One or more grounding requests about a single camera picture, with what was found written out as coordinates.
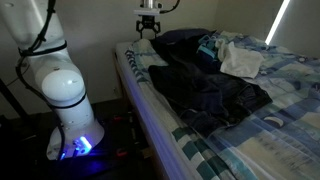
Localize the teal and navy garment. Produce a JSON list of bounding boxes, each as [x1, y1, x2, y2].
[[196, 35, 221, 71]]

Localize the dark blue denim pants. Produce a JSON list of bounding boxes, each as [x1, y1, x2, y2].
[[148, 36, 271, 137]]

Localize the blue checkered bed sheet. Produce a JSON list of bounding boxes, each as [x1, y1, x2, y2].
[[125, 31, 320, 180]]

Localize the white cloth garment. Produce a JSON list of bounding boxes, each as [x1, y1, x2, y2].
[[215, 39, 264, 79]]

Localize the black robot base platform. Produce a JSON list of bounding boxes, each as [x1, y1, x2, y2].
[[22, 111, 153, 180]]

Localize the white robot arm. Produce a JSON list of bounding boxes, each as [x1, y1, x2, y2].
[[0, 0, 104, 160]]

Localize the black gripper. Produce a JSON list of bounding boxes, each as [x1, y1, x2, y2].
[[134, 0, 162, 39]]

